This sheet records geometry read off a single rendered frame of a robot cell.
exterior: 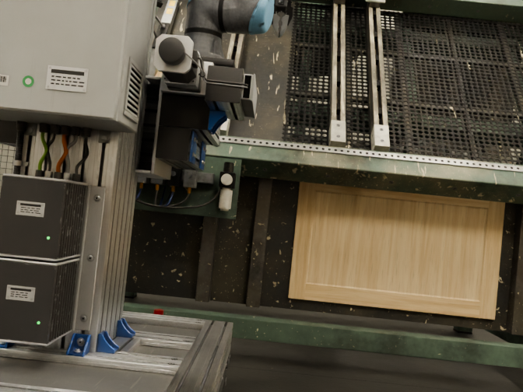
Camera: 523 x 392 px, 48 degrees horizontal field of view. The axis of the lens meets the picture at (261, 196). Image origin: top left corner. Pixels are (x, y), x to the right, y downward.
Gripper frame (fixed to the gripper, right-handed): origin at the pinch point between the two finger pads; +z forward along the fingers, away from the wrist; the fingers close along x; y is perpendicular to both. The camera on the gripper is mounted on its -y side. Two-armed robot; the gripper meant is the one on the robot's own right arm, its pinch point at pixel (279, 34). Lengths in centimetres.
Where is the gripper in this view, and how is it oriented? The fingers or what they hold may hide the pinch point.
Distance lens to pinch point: 237.8
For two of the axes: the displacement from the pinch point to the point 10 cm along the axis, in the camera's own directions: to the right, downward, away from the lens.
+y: 0.6, -4.3, 9.0
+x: -9.9, -1.0, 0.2
